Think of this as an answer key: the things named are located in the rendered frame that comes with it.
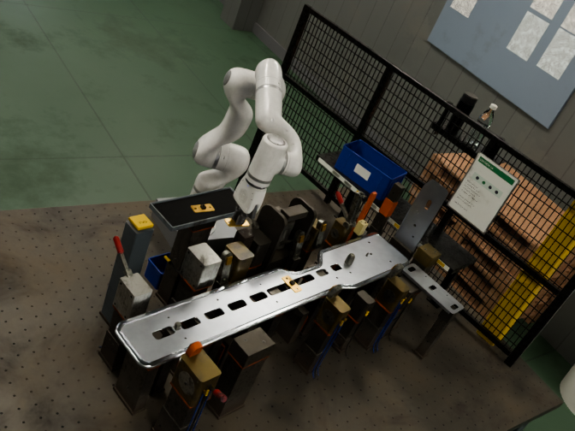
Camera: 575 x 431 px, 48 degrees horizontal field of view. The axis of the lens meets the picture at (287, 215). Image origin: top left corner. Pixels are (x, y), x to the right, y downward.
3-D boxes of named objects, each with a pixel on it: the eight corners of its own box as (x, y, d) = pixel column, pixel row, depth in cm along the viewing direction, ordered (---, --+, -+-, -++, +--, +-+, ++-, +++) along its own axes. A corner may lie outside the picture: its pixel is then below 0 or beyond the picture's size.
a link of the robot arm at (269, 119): (293, 111, 223) (294, 184, 207) (251, 97, 217) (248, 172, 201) (305, 95, 216) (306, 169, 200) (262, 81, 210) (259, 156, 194)
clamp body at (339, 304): (311, 381, 245) (346, 319, 227) (290, 360, 251) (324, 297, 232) (322, 375, 250) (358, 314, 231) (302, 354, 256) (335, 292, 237)
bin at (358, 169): (380, 201, 307) (392, 180, 301) (332, 166, 319) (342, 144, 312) (396, 193, 320) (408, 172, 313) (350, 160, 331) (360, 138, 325)
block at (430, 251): (395, 315, 296) (432, 257, 277) (383, 304, 300) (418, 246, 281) (406, 310, 302) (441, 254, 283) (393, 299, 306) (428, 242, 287)
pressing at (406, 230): (412, 252, 287) (448, 191, 269) (394, 236, 292) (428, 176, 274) (412, 251, 287) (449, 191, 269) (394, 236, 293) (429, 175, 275)
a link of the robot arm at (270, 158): (273, 169, 210) (246, 162, 206) (289, 137, 203) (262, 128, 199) (276, 185, 203) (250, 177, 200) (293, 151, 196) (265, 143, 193)
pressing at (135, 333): (148, 379, 184) (150, 375, 183) (108, 324, 194) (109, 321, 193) (412, 264, 281) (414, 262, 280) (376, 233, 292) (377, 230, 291)
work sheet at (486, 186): (483, 234, 292) (520, 180, 276) (446, 204, 303) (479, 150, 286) (485, 233, 294) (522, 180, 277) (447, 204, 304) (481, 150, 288)
